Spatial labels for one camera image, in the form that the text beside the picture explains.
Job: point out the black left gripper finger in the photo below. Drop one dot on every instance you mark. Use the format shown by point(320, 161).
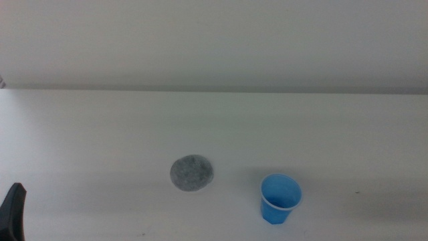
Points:
point(13, 214)

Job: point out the blue plastic cup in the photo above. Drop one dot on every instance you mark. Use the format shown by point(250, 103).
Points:
point(280, 197)

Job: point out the round grey felt cup mat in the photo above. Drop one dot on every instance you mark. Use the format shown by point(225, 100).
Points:
point(191, 172)

